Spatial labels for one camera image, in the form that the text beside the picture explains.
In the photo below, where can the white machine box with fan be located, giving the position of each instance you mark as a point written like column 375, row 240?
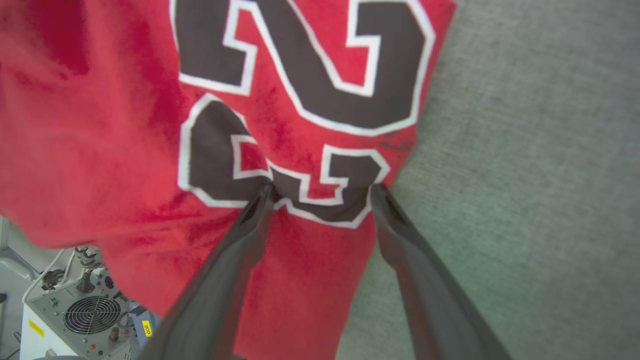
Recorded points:
column 55, row 342

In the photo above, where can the red jersey with white sleeves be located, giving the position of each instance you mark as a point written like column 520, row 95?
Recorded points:
column 100, row 150

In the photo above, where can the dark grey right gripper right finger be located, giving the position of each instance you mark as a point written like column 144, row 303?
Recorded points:
column 435, row 300

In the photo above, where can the blue box with yellow label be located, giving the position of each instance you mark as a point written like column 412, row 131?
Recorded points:
column 146, row 327

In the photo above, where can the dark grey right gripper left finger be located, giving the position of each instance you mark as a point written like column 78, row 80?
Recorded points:
column 215, row 300

